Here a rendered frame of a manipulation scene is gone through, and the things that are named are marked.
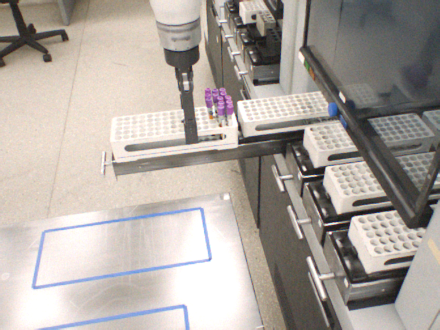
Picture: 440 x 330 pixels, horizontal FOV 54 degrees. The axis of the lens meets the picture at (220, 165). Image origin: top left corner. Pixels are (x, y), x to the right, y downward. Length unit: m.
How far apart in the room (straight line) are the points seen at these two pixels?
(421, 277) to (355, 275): 0.12
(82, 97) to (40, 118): 0.30
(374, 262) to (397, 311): 0.13
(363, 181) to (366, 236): 0.15
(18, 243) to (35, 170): 1.54
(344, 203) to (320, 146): 0.17
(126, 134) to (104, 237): 0.24
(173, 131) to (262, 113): 0.27
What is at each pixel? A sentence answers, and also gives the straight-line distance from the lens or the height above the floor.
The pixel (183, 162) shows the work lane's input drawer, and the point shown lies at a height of 0.77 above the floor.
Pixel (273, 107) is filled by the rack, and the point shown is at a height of 0.86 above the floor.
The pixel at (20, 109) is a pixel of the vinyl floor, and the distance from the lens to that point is 3.09.
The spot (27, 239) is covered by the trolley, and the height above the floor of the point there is 0.82.
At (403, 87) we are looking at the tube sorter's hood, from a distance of 0.74.
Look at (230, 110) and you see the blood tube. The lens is 0.97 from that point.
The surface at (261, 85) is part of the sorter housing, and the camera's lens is 1.51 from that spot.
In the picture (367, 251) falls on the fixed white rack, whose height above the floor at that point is 0.86.
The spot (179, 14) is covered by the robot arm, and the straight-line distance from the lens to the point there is 0.86.
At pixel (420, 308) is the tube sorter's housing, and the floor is 0.83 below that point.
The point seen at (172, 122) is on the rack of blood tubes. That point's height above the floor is 0.92.
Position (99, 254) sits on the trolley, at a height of 0.82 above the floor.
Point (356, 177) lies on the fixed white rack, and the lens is 0.99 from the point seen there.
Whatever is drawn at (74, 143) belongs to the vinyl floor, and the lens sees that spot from 2.63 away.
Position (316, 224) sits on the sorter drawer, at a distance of 0.99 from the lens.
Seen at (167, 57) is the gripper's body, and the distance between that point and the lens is 0.92.
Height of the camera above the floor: 1.52
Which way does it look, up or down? 41 degrees down
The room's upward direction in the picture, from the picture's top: 3 degrees counter-clockwise
